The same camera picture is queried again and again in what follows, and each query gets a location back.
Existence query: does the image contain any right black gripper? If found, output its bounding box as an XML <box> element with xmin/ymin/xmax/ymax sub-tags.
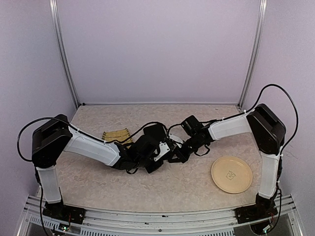
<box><xmin>168</xmin><ymin>135</ymin><xmax>204</xmax><ymax>163</ymax></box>

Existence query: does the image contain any black zippered tool case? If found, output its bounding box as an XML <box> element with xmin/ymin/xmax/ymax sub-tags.
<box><xmin>143</xmin><ymin>124</ymin><xmax>166</xmax><ymax>143</ymax></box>

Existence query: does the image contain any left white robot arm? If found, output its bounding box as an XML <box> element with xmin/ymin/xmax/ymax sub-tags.
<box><xmin>31</xmin><ymin>114</ymin><xmax>171</xmax><ymax>219</ymax></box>

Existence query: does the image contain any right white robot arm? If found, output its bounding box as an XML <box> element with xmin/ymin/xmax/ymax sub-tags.
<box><xmin>167</xmin><ymin>104</ymin><xmax>286</xmax><ymax>199</ymax></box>

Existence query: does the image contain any woven bamboo tray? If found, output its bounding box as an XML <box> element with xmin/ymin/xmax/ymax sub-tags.
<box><xmin>102</xmin><ymin>128</ymin><xmax>133</xmax><ymax>144</ymax></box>

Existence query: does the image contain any beige round plate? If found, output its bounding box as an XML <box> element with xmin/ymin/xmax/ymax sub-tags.
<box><xmin>211</xmin><ymin>156</ymin><xmax>253</xmax><ymax>194</ymax></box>

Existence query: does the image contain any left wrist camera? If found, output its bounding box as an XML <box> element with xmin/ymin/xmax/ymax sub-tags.
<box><xmin>153</xmin><ymin>142</ymin><xmax>170</xmax><ymax>162</ymax></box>

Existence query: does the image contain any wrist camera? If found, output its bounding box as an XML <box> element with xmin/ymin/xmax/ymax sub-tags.
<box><xmin>169</xmin><ymin>134</ymin><xmax>184</xmax><ymax>147</ymax></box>
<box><xmin>153</xmin><ymin>142</ymin><xmax>170</xmax><ymax>162</ymax></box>

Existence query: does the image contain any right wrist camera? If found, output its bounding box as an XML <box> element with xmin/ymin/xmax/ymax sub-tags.
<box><xmin>169</xmin><ymin>134</ymin><xmax>184</xmax><ymax>147</ymax></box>

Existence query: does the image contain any front aluminium rail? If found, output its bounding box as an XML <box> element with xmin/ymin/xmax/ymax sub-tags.
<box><xmin>14</xmin><ymin>194</ymin><xmax>307</xmax><ymax>236</ymax></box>

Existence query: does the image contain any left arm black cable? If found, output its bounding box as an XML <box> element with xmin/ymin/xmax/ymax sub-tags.
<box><xmin>16</xmin><ymin>118</ymin><xmax>104</xmax><ymax>162</ymax></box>

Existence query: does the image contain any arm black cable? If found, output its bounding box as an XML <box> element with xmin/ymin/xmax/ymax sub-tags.
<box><xmin>201</xmin><ymin>84</ymin><xmax>300</xmax><ymax>153</ymax></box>
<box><xmin>16</xmin><ymin>118</ymin><xmax>104</xmax><ymax>162</ymax></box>

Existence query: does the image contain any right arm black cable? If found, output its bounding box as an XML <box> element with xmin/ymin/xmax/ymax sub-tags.
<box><xmin>201</xmin><ymin>84</ymin><xmax>300</xmax><ymax>153</ymax></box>

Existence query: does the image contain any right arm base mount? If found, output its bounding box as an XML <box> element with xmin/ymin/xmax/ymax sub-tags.
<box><xmin>234</xmin><ymin>191</ymin><xmax>278</xmax><ymax>224</ymax></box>

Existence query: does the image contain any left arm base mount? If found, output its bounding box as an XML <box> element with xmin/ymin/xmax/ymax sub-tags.
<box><xmin>42</xmin><ymin>202</ymin><xmax>86</xmax><ymax>225</ymax></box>

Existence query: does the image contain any right aluminium frame post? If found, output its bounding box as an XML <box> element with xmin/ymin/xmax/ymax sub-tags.
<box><xmin>238</xmin><ymin>0</ymin><xmax>268</xmax><ymax>108</ymax></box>

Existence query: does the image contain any aluminium frame post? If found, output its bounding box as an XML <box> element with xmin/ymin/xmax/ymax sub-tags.
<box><xmin>238</xmin><ymin>0</ymin><xmax>268</xmax><ymax>108</ymax></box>
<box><xmin>49</xmin><ymin>0</ymin><xmax>80</xmax><ymax>109</ymax></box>

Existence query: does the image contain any left aluminium frame post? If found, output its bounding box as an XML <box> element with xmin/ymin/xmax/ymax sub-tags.
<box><xmin>49</xmin><ymin>0</ymin><xmax>80</xmax><ymax>109</ymax></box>

